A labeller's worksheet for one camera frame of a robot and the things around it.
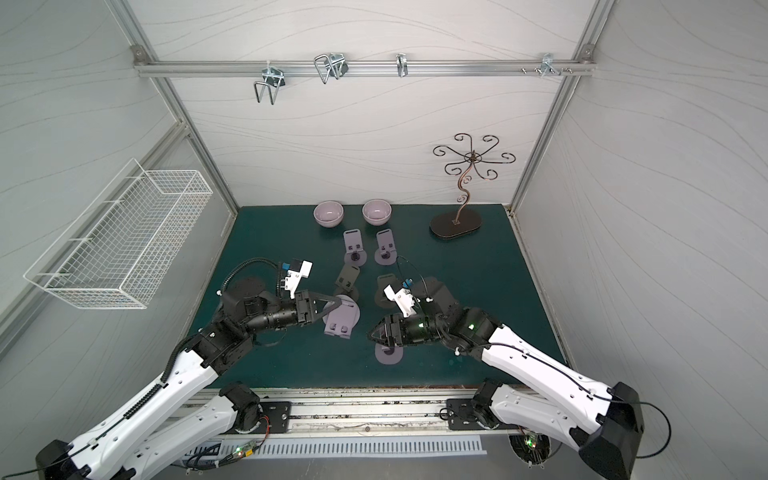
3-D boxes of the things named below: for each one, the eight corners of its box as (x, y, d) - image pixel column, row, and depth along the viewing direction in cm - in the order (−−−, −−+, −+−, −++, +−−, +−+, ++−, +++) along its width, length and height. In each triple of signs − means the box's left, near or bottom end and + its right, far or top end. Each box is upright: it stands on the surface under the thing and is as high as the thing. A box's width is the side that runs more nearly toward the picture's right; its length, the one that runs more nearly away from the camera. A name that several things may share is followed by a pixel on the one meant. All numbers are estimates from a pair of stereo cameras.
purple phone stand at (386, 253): (376, 265, 106) (374, 246, 97) (376, 248, 111) (375, 228, 102) (395, 265, 106) (396, 246, 97) (395, 248, 111) (396, 228, 102)
